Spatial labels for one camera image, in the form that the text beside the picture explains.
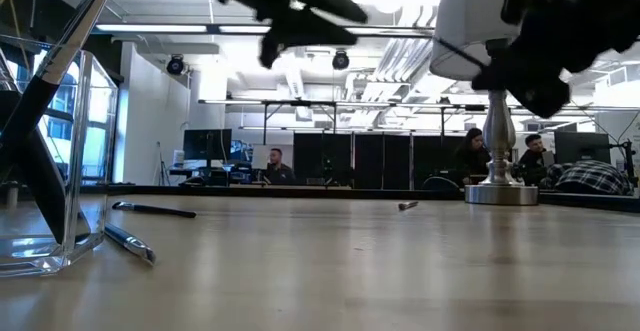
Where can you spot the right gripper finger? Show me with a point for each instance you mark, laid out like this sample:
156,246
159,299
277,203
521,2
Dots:
547,93
510,73

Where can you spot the thin black makeup brush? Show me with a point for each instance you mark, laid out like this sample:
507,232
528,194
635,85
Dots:
160,211
407,205
131,244

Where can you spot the large white-tipped powder brush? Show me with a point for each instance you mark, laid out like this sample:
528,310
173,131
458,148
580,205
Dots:
75,36

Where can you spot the black fan makeup brush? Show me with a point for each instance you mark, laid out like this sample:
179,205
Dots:
55,196

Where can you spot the black ceiling spotlight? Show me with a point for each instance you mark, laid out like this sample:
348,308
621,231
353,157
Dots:
341,60
175,65

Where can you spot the white shade silver table lamp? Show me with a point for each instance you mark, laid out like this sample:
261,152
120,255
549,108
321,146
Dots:
500,136

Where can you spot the black computer monitor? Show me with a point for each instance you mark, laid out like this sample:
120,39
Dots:
207,145
582,147

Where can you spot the person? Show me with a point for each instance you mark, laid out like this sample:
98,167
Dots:
592,177
472,158
535,158
278,171

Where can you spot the long ceiling light strip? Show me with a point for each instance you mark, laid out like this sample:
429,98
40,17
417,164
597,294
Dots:
395,31
150,28

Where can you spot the black chair back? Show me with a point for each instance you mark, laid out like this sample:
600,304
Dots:
440,184

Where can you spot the clear acrylic organizer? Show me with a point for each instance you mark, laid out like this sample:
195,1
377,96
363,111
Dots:
80,171

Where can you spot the black partition wall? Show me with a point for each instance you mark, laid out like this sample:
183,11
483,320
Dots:
370,161

